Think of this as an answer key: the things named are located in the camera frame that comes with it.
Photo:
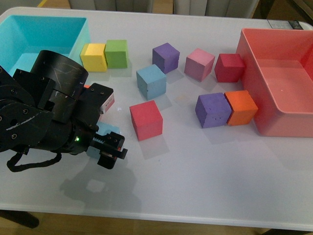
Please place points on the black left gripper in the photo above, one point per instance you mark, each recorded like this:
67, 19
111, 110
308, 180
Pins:
109, 145

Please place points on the pink foam block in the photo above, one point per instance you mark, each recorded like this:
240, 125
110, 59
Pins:
199, 64

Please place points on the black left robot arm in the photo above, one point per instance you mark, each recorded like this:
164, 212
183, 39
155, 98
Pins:
48, 111

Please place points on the purple foam block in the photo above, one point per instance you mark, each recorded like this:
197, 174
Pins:
165, 57
212, 110

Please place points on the turquoise plastic bin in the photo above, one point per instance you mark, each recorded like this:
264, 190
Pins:
23, 37

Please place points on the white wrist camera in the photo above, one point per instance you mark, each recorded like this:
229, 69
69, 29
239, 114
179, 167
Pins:
107, 104

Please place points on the yellow foam block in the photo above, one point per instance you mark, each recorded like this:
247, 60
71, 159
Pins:
93, 57

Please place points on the table label sticker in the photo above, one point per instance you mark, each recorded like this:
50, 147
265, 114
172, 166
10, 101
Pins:
281, 24

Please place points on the purple foam block far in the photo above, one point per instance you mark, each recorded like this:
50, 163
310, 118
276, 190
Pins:
165, 57

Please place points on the green foam block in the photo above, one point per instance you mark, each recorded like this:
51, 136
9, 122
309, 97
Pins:
116, 52

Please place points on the dark red foam block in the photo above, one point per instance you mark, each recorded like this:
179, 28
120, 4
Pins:
229, 68

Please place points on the grey chair left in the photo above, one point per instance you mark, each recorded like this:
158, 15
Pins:
113, 5

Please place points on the salmon plastic bin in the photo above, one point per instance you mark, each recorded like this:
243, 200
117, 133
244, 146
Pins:
279, 78

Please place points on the grey chair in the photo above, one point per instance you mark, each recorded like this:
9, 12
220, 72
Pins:
216, 8
113, 5

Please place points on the purple foam block near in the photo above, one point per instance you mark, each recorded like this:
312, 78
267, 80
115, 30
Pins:
212, 110

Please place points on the black table leg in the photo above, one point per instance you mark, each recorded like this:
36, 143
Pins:
21, 217

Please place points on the grey chair right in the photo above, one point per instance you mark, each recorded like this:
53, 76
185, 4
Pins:
216, 8

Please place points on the orange foam block near salmon bin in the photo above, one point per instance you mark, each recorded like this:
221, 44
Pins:
243, 107

